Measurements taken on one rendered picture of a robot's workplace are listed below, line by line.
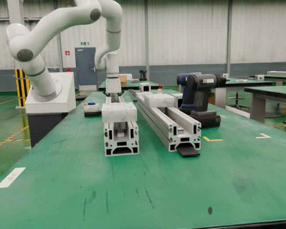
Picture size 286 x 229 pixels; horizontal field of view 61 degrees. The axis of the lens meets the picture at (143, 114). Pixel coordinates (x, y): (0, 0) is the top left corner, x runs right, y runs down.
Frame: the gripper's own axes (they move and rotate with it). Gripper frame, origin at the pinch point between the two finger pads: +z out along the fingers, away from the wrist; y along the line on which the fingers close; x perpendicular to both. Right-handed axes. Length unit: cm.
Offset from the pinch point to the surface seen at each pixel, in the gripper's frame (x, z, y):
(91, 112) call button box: 34.6, 1.5, 12.8
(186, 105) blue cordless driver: 53, -3, -34
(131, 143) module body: 99, 1, -3
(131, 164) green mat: 106, 4, -2
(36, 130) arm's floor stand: 17, 14, 47
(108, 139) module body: 99, -1, 4
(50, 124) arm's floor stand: 17.2, 10.6, 38.9
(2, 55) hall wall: -1093, -101, 493
